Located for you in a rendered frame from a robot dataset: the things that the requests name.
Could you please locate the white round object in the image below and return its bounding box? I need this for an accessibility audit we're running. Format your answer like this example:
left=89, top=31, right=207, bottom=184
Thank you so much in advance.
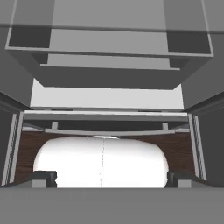
left=32, top=135, right=170, bottom=189

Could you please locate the grey fridge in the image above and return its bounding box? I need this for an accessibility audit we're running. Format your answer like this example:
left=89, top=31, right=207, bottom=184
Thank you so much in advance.
left=0, top=0, right=224, bottom=189

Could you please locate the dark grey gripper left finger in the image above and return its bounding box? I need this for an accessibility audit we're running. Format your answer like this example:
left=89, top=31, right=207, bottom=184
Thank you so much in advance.
left=8, top=170, right=58, bottom=189

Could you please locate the grey horizontal fridge drawer handle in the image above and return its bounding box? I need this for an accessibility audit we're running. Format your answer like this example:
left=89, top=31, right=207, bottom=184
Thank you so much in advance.
left=43, top=121, right=177, bottom=137

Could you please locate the grey vertical fridge door handle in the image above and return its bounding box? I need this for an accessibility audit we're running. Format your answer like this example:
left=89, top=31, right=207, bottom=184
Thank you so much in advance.
left=187, top=113, right=208, bottom=182
left=1, top=111, right=25, bottom=186

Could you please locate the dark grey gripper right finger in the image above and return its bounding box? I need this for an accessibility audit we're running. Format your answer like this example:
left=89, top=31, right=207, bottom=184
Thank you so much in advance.
left=167, top=171, right=217, bottom=189

